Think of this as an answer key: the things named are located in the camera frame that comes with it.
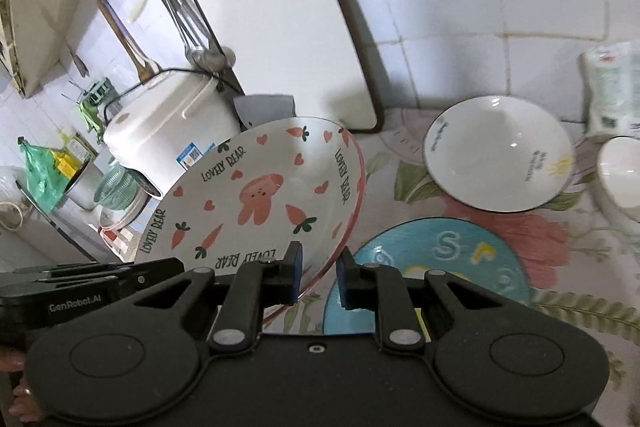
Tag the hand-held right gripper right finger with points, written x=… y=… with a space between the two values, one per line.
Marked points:
x=342 y=277

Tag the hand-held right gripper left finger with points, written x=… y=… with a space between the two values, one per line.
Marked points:
x=298 y=267

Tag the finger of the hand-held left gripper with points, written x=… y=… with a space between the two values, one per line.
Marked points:
x=150 y=274

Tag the pink bunny carrot bowl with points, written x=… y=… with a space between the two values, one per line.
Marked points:
x=260 y=192

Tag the white bowl with small print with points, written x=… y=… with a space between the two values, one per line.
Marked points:
x=495 y=152

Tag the person's left hand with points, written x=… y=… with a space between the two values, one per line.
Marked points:
x=27 y=402

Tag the green plastic colander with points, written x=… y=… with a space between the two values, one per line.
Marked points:
x=117 y=192

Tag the metal pot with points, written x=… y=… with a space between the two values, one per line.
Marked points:
x=87 y=189

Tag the blue patterned plate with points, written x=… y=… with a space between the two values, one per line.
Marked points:
x=450 y=257

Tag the floral tablecloth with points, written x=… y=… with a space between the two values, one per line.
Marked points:
x=405 y=177

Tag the green plastic bag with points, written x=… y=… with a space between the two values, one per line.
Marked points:
x=42 y=179

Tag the white rice cooker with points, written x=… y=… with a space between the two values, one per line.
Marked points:
x=170 y=117

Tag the grey plastic scraper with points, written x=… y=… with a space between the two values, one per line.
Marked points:
x=265 y=109

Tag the white cutting board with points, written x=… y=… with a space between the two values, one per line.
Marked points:
x=280 y=37

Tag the wooden spatula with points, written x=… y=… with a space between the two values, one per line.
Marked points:
x=127 y=42

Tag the hanging metal ladles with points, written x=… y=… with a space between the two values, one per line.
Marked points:
x=187 y=27

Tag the white ribbed bowl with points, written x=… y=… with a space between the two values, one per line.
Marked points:
x=622 y=177

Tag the clear plastic bag red label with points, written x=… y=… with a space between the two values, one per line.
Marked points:
x=612 y=92

